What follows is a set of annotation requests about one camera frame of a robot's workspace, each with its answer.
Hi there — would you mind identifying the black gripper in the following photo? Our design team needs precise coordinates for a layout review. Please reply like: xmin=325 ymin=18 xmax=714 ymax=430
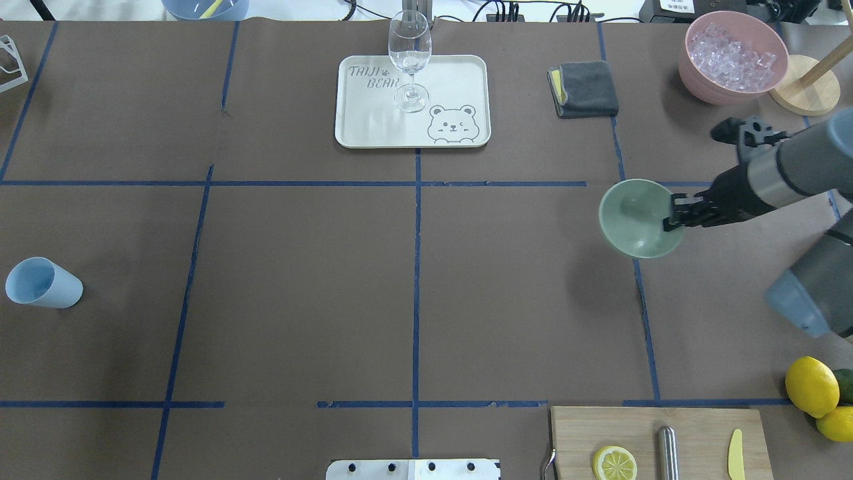
xmin=663 ymin=116 xmax=791 ymax=232

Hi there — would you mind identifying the green bowl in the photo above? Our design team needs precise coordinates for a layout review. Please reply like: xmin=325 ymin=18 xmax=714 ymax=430
xmin=598 ymin=179 xmax=685 ymax=259

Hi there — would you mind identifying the light blue plastic cup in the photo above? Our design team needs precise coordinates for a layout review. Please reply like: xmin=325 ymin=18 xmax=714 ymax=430
xmin=4 ymin=257 xmax=83 ymax=308

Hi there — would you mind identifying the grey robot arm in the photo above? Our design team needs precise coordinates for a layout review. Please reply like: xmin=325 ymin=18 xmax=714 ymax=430
xmin=659 ymin=109 xmax=852 ymax=341

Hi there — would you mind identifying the pink bowl with ice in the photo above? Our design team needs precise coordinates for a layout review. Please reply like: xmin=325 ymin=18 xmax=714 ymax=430
xmin=678 ymin=10 xmax=788 ymax=105

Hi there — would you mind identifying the blue basin bowl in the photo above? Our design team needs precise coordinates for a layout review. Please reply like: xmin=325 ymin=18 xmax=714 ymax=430
xmin=161 ymin=1 xmax=252 ymax=21

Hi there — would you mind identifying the grey folded cloth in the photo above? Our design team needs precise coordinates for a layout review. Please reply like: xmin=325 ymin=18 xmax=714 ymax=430
xmin=546 ymin=61 xmax=620 ymax=119

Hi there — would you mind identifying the wooden mug stand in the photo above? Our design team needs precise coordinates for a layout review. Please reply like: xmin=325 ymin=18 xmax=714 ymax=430
xmin=770 ymin=37 xmax=852 ymax=116

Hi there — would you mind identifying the yellow lemon upper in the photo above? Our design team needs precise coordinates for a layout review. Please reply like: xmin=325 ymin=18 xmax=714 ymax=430
xmin=785 ymin=356 xmax=840 ymax=419

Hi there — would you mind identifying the yellow lemon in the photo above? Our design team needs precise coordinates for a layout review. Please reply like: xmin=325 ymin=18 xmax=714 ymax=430
xmin=816 ymin=406 xmax=853 ymax=443
xmin=785 ymin=356 xmax=840 ymax=419

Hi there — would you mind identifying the wooden cutting board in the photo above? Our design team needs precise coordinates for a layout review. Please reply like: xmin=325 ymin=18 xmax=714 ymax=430
xmin=550 ymin=406 xmax=774 ymax=479

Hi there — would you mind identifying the green lime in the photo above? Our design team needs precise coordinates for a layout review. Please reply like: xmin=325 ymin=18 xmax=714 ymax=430
xmin=832 ymin=368 xmax=853 ymax=406

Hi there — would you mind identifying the cream bear tray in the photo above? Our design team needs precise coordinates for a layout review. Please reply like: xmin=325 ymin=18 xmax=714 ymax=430
xmin=335 ymin=55 xmax=492 ymax=149

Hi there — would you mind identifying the yellow plastic knife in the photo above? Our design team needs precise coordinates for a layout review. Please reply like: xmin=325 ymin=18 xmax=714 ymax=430
xmin=727 ymin=428 xmax=746 ymax=480

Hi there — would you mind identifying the yellow lemon lower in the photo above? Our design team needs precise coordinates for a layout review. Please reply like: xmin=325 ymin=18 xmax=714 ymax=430
xmin=816 ymin=406 xmax=853 ymax=443

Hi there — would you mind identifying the lemon half slice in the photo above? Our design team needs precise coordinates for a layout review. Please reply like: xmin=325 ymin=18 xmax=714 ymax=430
xmin=591 ymin=445 xmax=638 ymax=480

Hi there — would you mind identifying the clear wine glass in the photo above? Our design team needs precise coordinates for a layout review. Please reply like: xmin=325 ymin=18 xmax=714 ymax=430
xmin=387 ymin=9 xmax=432 ymax=113

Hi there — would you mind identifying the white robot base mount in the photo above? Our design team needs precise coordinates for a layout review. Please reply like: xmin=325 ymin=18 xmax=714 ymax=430
xmin=325 ymin=458 xmax=502 ymax=479

